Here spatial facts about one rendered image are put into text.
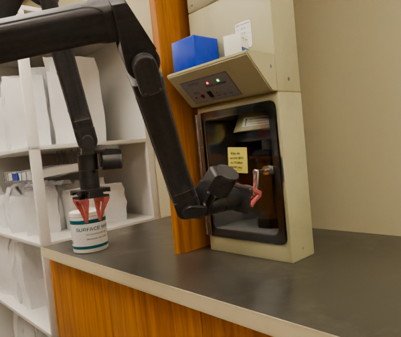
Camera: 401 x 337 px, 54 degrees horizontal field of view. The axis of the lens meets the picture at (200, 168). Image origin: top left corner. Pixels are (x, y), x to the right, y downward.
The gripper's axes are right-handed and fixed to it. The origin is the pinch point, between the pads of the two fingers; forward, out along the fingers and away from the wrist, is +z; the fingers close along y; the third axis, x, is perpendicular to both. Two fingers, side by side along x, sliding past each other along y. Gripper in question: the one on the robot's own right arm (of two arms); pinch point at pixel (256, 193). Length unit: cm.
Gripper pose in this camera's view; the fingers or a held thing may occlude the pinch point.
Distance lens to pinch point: 109.5
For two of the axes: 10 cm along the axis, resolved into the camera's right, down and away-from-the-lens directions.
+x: -0.2, 9.9, 1.5
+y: -6.8, -1.3, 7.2
